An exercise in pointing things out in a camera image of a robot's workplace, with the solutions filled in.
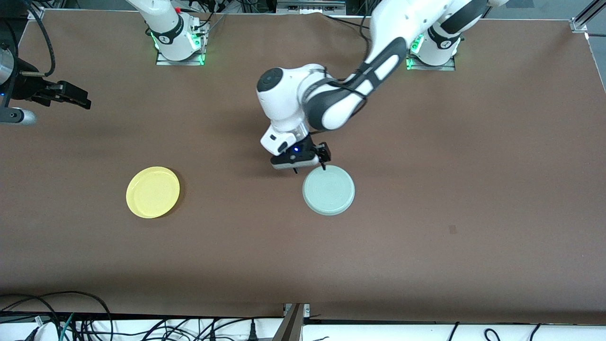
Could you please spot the yellow round plate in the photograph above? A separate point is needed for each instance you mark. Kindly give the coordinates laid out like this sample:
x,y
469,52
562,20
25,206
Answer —
x,y
153,192

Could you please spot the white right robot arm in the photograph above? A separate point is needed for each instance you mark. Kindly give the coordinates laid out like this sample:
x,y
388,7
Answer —
x,y
163,19

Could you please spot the black power plug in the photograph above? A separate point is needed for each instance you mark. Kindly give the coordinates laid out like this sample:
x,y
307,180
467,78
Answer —
x,y
253,331

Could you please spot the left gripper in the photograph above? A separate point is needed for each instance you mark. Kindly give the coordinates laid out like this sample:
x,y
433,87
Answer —
x,y
308,143

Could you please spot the white power strip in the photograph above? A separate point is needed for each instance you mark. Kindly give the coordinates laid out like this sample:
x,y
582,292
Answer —
x,y
45,331

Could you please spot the aluminium corner bracket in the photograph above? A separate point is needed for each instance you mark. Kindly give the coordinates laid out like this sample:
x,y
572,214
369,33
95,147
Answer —
x,y
578,24
37,13

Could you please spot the pale green round plate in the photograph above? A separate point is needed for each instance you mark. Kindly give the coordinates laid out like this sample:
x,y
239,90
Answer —
x,y
329,192

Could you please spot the white lower shelf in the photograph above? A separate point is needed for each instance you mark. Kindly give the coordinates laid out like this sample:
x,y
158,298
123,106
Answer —
x,y
378,334

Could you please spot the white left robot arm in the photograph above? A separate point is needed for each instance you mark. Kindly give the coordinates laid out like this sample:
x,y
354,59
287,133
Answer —
x,y
331,104

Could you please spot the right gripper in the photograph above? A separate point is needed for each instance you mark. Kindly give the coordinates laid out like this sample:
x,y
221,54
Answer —
x,y
27,88

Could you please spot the grey aluminium profile post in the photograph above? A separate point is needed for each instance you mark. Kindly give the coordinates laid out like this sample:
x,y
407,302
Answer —
x,y
289,327

